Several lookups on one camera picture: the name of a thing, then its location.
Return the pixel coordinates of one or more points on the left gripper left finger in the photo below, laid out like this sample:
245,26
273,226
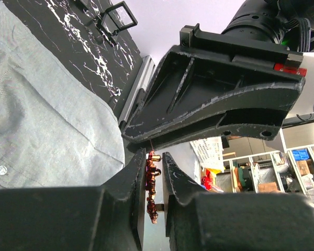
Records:
106,217

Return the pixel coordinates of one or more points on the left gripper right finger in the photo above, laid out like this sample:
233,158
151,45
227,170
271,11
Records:
196,219

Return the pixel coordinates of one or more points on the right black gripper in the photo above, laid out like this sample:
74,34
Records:
202,92

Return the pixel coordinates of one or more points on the orange flower brooch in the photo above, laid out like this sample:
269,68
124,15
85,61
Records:
151,173

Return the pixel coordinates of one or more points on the grey button shirt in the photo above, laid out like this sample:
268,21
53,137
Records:
53,131

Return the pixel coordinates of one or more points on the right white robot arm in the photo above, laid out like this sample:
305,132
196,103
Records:
289,23

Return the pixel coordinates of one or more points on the far black brooch stand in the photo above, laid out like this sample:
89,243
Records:
108,23

